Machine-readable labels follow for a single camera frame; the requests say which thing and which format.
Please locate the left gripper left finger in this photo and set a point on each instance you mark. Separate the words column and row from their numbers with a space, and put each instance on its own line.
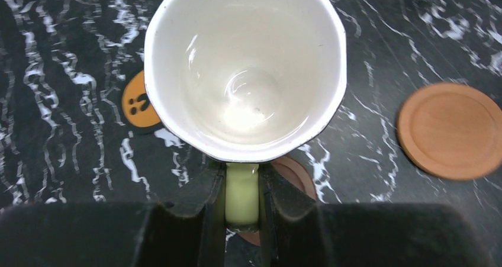
column 186, row 230

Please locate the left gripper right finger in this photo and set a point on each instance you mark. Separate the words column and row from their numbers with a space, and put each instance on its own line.
column 295, row 230

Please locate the dark brown coaster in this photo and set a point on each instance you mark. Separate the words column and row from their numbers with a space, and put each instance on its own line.
column 294, row 175

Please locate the small orange coaster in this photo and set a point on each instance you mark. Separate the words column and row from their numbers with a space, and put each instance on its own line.
column 136, row 107

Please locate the green mug front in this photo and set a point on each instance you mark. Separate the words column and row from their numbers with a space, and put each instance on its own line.
column 245, row 82

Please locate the orange wooden coaster front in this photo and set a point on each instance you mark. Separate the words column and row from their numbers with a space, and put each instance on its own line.
column 451, row 131

